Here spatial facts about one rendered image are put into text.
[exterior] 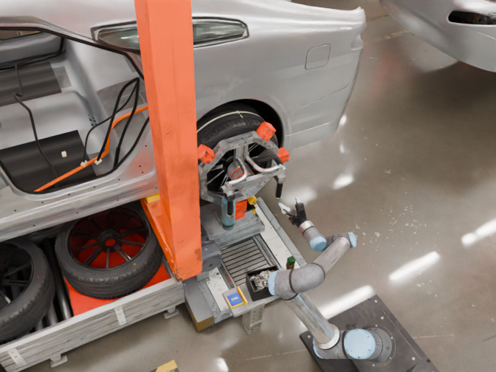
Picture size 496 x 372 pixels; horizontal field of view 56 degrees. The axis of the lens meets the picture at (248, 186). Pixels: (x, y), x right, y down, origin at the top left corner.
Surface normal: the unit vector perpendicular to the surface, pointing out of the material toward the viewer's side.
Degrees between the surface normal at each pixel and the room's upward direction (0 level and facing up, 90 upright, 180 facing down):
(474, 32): 89
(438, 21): 89
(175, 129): 90
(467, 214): 0
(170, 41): 90
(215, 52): 78
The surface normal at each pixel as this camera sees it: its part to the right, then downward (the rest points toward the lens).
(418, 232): 0.05, -0.69
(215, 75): 0.46, 0.66
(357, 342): -0.49, -0.31
